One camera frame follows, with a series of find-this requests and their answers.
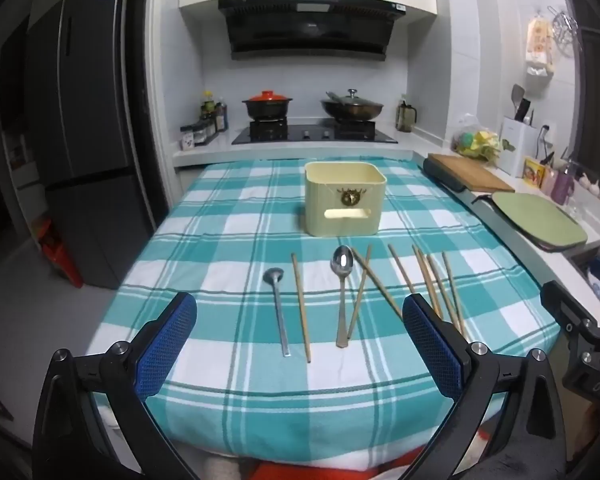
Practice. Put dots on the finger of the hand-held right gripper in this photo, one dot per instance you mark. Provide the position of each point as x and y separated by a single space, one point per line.
565 307

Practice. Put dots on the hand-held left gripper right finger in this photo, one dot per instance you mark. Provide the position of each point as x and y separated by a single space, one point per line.
432 345

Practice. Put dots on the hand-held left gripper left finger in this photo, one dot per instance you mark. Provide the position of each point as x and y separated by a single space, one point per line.
167 345

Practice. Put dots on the cream utensil holder box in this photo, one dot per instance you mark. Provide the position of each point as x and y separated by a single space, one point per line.
345 190

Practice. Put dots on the kitchen sink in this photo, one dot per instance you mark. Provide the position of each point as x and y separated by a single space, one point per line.
597 272

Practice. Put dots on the black tray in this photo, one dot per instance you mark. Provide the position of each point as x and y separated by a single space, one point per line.
570 247

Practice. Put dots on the green cutting board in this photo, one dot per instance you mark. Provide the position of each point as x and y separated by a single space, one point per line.
540 217

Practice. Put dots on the teal checkered tablecloth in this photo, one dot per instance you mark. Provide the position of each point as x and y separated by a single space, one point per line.
230 260

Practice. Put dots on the small metal ladle spoon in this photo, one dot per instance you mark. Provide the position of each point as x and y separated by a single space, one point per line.
278 310

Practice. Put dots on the purple cup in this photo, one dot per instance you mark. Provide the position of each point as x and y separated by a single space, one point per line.
561 187

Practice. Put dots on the red cloth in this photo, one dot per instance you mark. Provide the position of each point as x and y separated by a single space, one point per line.
405 466

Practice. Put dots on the small yellow box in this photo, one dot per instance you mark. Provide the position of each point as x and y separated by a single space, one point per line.
532 172

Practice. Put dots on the red bag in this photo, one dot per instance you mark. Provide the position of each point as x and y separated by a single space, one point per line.
60 255

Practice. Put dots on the wooden cutting board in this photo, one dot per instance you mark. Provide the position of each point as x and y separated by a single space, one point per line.
472 172

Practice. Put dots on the white knife block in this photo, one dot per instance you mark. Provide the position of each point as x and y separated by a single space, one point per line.
517 147

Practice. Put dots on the plastic bag with produce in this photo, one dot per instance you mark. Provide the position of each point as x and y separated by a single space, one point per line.
480 142

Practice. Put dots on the spice jar rack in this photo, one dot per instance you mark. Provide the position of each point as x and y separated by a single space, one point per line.
197 135

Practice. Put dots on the grey spatula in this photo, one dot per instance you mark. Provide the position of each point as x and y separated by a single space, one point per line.
517 95

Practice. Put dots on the dark grey refrigerator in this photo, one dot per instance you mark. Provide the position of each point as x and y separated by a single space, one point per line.
90 135

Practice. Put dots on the dark sauce bottle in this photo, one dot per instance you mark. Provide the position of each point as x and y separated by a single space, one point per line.
221 116

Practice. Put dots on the yellow-capped sauce bottle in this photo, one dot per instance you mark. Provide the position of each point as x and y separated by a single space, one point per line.
208 106

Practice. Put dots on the black gas stove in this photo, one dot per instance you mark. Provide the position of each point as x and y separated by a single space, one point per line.
310 134

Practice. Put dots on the black wok with lid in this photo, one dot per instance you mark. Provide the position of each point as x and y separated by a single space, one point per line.
352 107

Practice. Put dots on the black pot with red lid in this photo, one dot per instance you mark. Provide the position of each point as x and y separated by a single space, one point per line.
267 106

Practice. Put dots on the hanging printed packet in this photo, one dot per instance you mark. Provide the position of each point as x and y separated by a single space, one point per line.
539 42

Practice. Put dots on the black range hood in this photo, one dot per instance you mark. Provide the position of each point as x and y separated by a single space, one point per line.
310 30

